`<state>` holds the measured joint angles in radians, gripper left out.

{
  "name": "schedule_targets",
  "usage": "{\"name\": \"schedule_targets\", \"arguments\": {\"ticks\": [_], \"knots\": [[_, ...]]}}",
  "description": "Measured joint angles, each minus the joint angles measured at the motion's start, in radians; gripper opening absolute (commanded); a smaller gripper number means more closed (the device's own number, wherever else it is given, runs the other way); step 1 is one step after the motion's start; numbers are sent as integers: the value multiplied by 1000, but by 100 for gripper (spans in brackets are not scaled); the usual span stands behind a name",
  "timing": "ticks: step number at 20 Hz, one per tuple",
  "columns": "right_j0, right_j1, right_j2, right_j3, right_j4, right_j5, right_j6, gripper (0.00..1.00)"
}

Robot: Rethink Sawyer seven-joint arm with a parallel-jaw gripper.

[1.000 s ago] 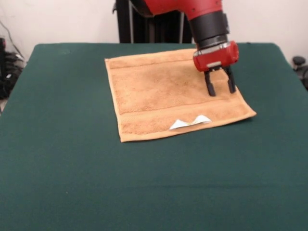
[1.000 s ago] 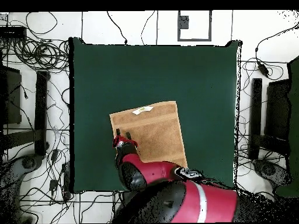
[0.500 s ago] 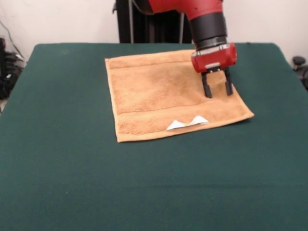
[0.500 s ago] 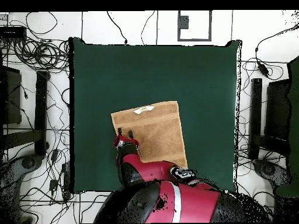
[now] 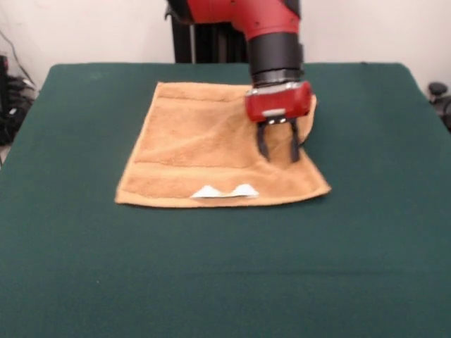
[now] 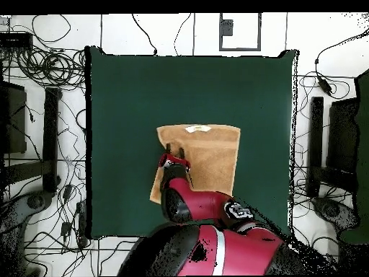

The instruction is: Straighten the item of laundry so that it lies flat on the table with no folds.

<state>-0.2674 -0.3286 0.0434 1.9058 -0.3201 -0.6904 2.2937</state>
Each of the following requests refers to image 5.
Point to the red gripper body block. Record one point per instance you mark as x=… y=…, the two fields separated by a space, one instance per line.
x=278 y=104

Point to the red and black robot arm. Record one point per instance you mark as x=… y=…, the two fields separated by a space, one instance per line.
x=267 y=35

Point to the black equipment pile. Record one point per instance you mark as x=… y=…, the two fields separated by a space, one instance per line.
x=14 y=105

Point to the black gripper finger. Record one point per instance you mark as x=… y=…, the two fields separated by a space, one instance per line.
x=262 y=141
x=294 y=141

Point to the dark stand base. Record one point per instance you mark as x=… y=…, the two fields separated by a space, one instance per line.
x=440 y=102

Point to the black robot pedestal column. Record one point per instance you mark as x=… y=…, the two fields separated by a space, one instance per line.
x=208 y=44

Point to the tan terry towel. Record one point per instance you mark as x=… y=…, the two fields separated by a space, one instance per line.
x=197 y=158

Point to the dark green table cloth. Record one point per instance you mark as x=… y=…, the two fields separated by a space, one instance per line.
x=317 y=264

